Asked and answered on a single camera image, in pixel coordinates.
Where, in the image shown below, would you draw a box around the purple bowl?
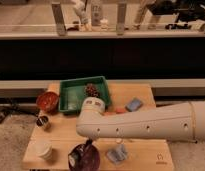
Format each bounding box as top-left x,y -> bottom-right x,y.
68,144 -> 100,171

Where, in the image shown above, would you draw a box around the white dish brush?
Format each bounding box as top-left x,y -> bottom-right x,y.
69,155 -> 77,167

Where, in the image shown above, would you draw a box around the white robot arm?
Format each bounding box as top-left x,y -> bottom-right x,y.
76,97 -> 205,141

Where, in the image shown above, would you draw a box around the red bowl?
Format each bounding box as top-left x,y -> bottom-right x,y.
36,91 -> 59,113

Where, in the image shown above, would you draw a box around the blue grey cloth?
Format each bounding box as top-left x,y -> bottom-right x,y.
106,144 -> 128,164

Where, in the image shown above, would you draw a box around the wooden board table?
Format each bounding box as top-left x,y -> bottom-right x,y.
22,82 -> 174,171

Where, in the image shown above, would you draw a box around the orange carrot toy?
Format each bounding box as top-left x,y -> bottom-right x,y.
104,108 -> 127,116

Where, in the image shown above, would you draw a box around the white stacked cups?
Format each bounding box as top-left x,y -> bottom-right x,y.
34,140 -> 52,160

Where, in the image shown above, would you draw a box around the green plastic tray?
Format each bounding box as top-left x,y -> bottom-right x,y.
58,76 -> 111,115

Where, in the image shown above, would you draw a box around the brown pine cone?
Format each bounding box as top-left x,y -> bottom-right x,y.
85,83 -> 100,98

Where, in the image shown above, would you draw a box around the blue sponge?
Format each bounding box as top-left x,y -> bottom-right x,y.
125,98 -> 143,112

